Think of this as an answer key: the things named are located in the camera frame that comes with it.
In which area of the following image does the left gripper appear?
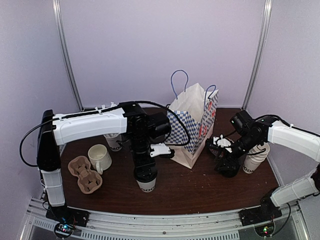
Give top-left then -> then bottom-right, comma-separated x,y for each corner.
129,133 -> 158,181

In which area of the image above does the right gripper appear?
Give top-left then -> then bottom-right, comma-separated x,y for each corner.
214,133 -> 261,172

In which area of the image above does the white paper coffee cup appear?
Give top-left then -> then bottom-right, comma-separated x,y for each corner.
136,177 -> 157,193

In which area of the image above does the blue checkered paper bag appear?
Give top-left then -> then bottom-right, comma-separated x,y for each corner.
165,83 -> 219,169

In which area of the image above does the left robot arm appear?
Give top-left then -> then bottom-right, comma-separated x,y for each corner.
36,101 -> 175,222

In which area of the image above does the stack of black lids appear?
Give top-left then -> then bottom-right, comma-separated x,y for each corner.
220,168 -> 239,178

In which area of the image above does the red floral plate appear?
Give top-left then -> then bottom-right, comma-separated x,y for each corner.
208,146 -> 221,156

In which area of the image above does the stack of paper cups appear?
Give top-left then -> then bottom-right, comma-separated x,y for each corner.
242,143 -> 270,174

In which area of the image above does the paper cup holding straws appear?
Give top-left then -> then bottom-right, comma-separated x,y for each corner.
103,133 -> 122,152

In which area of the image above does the cream ceramic mug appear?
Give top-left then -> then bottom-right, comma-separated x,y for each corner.
87,144 -> 112,175

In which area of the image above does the cardboard cup carrier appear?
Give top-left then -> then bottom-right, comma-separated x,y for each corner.
68,155 -> 103,195

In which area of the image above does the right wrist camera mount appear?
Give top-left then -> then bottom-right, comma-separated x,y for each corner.
205,134 -> 234,153

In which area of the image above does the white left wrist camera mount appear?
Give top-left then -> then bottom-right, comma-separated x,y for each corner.
150,143 -> 175,159

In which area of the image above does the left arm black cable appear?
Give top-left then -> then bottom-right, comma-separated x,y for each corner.
19,100 -> 192,168

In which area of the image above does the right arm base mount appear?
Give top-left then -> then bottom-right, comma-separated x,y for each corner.
238,206 -> 282,226

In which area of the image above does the aluminium front rail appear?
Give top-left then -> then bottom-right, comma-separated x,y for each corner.
19,197 -> 311,240

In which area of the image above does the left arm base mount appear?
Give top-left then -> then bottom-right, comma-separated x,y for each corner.
45,205 -> 90,227

